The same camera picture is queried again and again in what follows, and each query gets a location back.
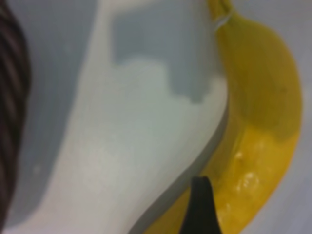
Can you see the dark brown wicker basket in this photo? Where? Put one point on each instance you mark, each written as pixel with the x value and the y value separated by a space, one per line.
pixel 12 97

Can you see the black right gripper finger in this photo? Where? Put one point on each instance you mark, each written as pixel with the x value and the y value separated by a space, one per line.
pixel 201 209

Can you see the yellow banana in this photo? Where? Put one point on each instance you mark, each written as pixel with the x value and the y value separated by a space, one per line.
pixel 263 97

